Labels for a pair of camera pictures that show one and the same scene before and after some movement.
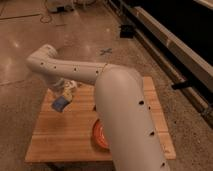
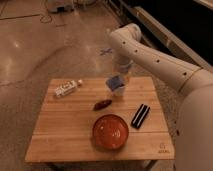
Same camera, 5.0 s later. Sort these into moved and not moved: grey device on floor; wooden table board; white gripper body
Moved: white gripper body
Not moved: grey device on floor; wooden table board
